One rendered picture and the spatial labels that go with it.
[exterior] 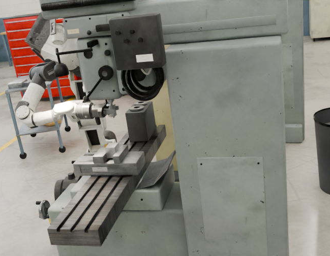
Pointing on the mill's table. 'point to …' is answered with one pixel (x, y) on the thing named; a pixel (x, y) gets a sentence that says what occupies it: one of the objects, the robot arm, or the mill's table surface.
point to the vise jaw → (100, 156)
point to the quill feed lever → (104, 72)
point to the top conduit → (76, 4)
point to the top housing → (87, 9)
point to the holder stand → (141, 121)
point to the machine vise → (111, 163)
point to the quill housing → (87, 67)
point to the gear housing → (88, 24)
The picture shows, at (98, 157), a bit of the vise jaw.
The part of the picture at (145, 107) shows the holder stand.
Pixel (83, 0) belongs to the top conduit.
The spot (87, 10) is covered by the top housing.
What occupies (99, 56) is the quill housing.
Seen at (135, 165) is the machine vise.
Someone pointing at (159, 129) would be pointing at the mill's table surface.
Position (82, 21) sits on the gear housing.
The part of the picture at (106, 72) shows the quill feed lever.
